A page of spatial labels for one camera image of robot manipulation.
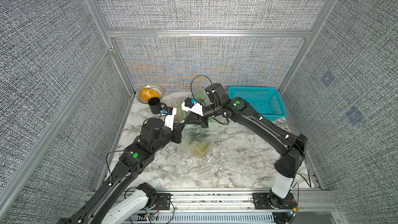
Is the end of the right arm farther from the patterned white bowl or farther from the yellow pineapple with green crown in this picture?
the patterned white bowl

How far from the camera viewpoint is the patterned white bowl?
3.67 ft

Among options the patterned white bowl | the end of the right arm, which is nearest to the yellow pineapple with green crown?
the end of the right arm
